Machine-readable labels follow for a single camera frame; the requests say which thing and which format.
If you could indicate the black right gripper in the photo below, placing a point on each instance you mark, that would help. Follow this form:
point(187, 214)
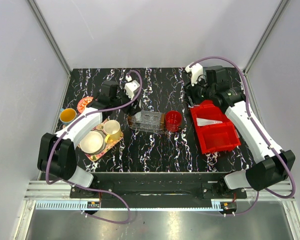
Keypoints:
point(190, 91)

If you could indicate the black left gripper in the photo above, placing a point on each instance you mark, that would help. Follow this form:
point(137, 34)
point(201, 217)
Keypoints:
point(130, 110)

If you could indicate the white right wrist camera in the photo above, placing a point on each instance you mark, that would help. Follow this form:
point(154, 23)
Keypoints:
point(197, 73)

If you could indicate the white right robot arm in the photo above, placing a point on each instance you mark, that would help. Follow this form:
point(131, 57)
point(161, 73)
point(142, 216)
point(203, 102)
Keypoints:
point(272, 163)

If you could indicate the white scalloped bowl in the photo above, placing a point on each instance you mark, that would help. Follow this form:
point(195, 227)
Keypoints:
point(92, 143)

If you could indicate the red plastic compartment bin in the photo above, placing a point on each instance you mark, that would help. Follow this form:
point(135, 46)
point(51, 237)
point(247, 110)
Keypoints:
point(216, 137)

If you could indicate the clear holder with wooden ends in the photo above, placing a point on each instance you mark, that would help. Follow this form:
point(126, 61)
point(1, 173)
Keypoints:
point(152, 122)

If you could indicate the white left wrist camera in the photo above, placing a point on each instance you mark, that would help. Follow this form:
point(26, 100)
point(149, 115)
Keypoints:
point(132, 87)

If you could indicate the red translucent cup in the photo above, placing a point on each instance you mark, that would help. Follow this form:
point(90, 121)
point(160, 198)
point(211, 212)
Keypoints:
point(173, 120)

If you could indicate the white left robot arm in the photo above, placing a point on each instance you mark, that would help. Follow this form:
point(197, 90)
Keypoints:
point(57, 155)

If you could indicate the blue and yellow mug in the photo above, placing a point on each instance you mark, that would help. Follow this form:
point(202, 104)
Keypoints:
point(67, 115)

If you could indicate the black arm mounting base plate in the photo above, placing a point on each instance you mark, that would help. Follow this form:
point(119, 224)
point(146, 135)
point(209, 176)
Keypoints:
point(195, 184)

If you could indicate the cream and yellow mug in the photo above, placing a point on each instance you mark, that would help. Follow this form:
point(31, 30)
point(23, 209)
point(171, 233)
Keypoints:
point(112, 130)

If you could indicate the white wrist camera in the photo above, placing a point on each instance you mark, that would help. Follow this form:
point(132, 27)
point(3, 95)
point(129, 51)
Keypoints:
point(132, 87)
point(197, 73)

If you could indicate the floral serving tray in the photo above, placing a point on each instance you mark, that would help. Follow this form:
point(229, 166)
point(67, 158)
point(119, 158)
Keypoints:
point(109, 146)

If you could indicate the white toothpaste tube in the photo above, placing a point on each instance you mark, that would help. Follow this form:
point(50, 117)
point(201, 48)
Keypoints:
point(137, 117)
point(201, 122)

